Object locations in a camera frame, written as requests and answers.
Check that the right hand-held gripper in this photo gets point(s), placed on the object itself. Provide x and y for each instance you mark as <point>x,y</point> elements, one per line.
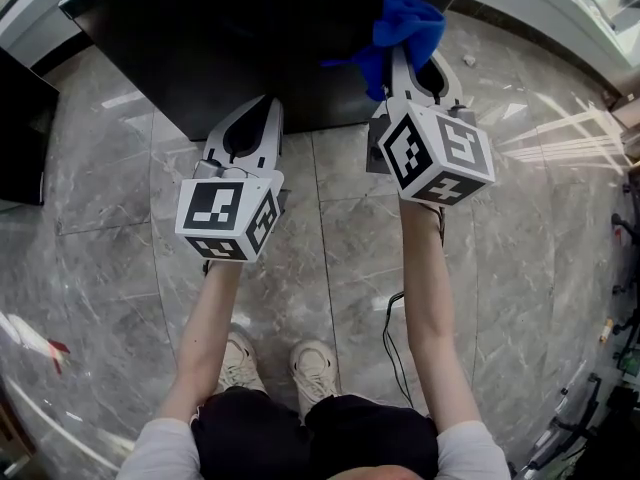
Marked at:
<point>430,153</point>

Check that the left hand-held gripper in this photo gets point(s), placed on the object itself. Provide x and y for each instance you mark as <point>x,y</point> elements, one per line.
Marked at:
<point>215,208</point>

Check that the blue cleaning cloth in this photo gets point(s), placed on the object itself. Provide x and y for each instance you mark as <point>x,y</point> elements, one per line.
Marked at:
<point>405,28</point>

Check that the small black mini fridge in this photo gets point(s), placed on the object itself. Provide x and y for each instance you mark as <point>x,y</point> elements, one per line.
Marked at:
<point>200,43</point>

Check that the person's right forearm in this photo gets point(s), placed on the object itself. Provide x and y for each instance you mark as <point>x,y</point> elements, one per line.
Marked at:
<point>430,293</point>

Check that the person's left forearm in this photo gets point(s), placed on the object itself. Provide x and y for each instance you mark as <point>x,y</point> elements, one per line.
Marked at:
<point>205,328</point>

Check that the tall black fridge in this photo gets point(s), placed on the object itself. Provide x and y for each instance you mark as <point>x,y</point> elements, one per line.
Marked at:
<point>25,133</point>

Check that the small paper scrap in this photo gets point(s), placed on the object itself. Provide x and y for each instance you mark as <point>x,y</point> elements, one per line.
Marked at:
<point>469,59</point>

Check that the grey window ledge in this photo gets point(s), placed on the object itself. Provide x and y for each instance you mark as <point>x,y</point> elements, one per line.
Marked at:
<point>540,13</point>

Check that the person's left cream shoe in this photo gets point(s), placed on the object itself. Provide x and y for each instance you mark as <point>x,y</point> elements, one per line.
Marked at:
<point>242,363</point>

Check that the person's cream shoe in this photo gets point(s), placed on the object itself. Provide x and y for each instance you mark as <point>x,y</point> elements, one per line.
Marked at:
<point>314,373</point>
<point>242,363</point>

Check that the person's right cream shoe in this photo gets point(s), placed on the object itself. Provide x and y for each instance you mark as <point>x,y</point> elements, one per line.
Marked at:
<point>314,373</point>

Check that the black trousers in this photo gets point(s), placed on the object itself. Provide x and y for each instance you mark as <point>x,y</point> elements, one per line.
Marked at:
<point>260,433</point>

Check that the small yellow box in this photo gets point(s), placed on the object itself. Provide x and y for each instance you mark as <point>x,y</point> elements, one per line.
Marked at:
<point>607,329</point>

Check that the white flower print t-shirt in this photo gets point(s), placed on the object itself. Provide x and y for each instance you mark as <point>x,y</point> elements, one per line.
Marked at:
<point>160,448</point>

